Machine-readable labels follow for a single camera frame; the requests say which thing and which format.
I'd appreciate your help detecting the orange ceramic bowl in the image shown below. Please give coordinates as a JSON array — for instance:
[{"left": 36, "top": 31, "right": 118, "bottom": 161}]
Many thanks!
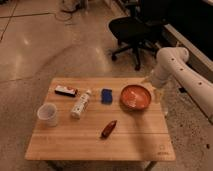
[{"left": 120, "top": 85, "right": 151, "bottom": 110}]

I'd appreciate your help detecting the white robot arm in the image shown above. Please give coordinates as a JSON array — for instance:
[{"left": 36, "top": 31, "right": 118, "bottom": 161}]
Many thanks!
[{"left": 149, "top": 47, "right": 213, "bottom": 125}]

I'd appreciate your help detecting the blue sponge block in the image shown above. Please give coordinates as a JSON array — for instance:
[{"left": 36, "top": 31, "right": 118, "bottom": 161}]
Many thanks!
[{"left": 101, "top": 89, "right": 113, "bottom": 104}]

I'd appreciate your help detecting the dark red oblong object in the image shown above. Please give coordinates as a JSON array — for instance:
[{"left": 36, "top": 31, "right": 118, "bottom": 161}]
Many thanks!
[{"left": 101, "top": 120, "right": 117, "bottom": 138}]

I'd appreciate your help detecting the black office chair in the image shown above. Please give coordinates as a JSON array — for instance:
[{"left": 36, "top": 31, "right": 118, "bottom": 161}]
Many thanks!
[{"left": 108, "top": 0, "right": 172, "bottom": 71}]

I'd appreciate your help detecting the wooden table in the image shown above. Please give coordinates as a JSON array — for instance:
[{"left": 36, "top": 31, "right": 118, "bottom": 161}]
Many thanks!
[{"left": 25, "top": 78, "right": 176, "bottom": 163}]

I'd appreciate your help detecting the black red white box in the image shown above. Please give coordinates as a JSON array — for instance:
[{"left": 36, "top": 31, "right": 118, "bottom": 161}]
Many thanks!
[{"left": 55, "top": 85, "right": 78, "bottom": 97}]

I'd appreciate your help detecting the clear plastic cup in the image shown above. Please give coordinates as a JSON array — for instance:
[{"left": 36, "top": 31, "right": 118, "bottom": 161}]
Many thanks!
[{"left": 37, "top": 103, "right": 58, "bottom": 127}]

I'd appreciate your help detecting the white plastic bottle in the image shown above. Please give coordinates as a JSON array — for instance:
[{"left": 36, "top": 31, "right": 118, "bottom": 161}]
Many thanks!
[{"left": 71, "top": 90, "right": 92, "bottom": 119}]

